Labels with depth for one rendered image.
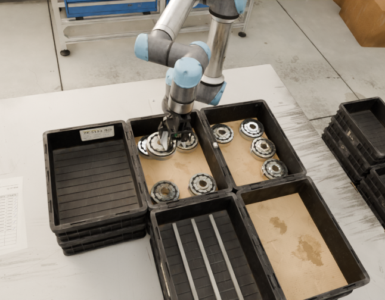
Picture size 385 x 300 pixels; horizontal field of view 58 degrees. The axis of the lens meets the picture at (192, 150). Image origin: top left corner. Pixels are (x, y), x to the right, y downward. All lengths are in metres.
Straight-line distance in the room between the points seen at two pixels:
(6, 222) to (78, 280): 0.36
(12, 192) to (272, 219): 0.99
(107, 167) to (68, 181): 0.15
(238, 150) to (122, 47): 2.03
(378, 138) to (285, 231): 1.18
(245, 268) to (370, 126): 1.43
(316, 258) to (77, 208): 0.83
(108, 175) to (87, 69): 1.81
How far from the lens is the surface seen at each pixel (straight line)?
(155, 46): 1.04
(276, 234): 1.29
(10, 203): 1.49
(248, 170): 1.39
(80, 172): 1.35
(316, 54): 3.66
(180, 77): 0.92
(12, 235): 1.43
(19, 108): 1.79
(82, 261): 1.33
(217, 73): 1.46
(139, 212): 1.13
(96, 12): 3.04
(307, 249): 1.31
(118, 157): 1.37
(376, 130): 2.37
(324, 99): 3.19
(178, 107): 0.99
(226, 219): 1.26
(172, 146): 1.18
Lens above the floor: 1.94
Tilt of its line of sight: 52 degrees down
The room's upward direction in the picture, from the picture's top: 11 degrees clockwise
